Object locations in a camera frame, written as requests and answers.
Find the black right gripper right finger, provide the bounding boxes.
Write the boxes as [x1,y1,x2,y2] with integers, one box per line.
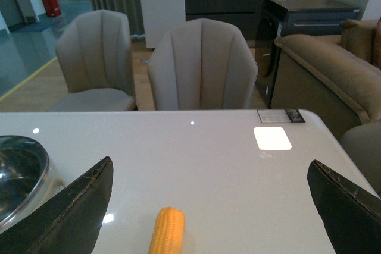
[307,160,380,253]

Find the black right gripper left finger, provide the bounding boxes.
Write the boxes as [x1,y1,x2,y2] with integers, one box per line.
[1,157,114,253]

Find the yellow corn cob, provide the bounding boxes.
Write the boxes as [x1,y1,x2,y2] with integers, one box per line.
[148,207,185,253]

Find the white electric cooking pot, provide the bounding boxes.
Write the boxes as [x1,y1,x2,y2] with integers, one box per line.
[1,135,67,233]

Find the beige chair corner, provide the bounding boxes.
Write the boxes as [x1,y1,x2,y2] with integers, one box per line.
[339,121,380,196]

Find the black label sticker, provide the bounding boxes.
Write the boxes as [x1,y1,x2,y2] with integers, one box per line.
[257,109,305,123]

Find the brown sofa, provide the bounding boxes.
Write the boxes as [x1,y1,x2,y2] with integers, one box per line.
[270,20,380,138]

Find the beige chair left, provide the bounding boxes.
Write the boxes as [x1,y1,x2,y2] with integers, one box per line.
[51,10,138,112]

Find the beige chair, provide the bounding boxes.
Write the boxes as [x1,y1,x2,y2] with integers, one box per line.
[51,10,138,112]
[148,18,258,111]

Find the beige chair right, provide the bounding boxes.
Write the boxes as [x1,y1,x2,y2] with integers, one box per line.
[148,18,258,111]

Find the white cabinet column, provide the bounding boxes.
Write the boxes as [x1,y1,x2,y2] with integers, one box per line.
[140,0,186,49]

